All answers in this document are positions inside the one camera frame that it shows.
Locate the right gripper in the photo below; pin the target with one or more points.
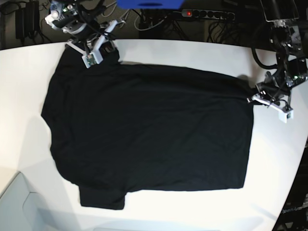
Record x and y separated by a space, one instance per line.
92 46

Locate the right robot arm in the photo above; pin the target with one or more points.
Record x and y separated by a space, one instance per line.
88 35

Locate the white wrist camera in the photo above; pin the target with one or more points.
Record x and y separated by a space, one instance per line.
93 58
285 114

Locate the blue box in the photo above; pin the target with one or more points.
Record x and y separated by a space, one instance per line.
150 4

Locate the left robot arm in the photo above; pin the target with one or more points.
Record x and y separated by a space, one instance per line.
282 19

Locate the black box on floor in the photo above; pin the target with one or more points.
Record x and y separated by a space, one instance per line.
27 20

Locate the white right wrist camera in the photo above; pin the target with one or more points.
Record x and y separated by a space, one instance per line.
93 58

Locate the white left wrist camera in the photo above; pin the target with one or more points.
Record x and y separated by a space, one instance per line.
285 114

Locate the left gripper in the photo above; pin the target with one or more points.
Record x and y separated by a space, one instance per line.
275 91

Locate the black t-shirt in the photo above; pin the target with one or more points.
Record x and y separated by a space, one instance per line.
119 128

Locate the black power strip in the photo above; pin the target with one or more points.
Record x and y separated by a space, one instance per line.
208 14

